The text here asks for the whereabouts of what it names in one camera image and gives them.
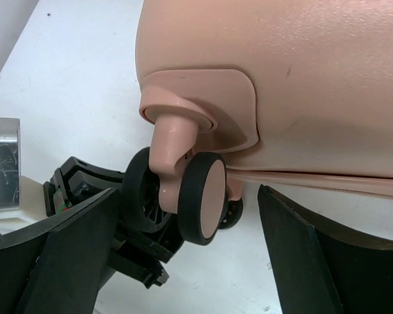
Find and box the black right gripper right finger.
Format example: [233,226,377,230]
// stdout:
[257,185,393,313]

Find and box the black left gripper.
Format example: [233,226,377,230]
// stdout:
[43,156,183,288]

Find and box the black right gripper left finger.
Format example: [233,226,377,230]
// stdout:
[0,188,119,313]

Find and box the pink hard-shell suitcase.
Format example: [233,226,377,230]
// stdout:
[132,1,393,245]

